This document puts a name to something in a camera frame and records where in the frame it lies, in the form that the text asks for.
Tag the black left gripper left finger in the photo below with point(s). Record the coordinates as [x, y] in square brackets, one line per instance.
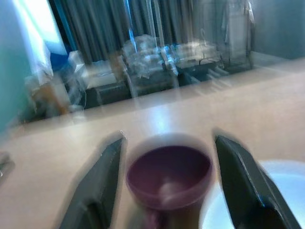
[95, 198]

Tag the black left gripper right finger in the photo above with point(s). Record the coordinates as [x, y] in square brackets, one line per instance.
[247, 190]

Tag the white round bowl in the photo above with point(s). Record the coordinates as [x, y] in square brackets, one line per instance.
[286, 181]

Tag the grey curtain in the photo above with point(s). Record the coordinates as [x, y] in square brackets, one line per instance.
[95, 23]

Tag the dark round bowl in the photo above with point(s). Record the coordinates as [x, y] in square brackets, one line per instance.
[166, 171]

